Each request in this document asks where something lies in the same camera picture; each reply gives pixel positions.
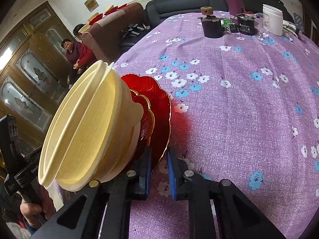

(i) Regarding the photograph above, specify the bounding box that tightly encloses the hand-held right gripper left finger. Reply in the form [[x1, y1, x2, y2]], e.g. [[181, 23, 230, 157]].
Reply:
[[33, 146, 153, 239]]

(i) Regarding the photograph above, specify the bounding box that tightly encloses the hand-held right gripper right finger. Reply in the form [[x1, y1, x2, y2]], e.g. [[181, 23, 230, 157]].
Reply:
[[166, 147, 287, 239]]

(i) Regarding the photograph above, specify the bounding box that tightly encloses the small red scalloped plate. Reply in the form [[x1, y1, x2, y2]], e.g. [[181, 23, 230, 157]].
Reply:
[[128, 90, 155, 145]]

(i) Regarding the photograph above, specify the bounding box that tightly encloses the large red ribbed plate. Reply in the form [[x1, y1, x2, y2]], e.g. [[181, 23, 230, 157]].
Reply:
[[121, 73, 172, 165]]

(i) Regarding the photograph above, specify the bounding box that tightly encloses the large cream bowl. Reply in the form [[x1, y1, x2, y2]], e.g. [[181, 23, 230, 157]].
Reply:
[[38, 60, 125, 192]]

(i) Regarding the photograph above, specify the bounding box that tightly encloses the person's left hand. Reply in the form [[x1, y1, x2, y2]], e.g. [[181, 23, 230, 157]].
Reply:
[[20, 188, 57, 233]]

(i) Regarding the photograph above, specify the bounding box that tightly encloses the purple floral tablecloth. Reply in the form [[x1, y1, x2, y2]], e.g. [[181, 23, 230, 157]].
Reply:
[[110, 11, 319, 239]]

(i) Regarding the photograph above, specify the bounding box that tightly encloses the wooden door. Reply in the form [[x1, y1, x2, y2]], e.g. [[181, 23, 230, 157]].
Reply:
[[0, 1, 83, 155]]

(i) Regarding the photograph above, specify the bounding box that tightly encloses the brown armchair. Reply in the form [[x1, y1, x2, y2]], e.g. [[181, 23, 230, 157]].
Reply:
[[80, 2, 145, 65]]

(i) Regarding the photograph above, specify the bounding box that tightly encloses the black tea cup with lid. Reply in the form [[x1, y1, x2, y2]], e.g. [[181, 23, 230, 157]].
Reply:
[[198, 6, 226, 39]]

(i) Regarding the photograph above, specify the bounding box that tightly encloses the green packet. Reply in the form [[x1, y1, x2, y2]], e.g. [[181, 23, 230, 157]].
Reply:
[[221, 18, 237, 29]]

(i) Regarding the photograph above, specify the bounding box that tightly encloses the black leather sofa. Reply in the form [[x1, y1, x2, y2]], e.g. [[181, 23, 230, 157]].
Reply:
[[120, 0, 296, 53]]

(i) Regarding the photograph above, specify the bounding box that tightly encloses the white plastic jar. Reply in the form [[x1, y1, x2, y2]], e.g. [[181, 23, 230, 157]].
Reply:
[[262, 4, 285, 36]]

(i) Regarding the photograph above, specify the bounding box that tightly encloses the white cloth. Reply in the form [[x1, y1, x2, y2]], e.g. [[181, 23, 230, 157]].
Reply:
[[283, 20, 298, 34]]

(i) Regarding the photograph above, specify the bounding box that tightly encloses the grey phone stand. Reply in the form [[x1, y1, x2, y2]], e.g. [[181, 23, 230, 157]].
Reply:
[[293, 12, 306, 39]]

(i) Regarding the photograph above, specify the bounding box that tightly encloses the gold wall plaque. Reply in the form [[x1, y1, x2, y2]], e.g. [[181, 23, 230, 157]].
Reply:
[[84, 0, 99, 12]]

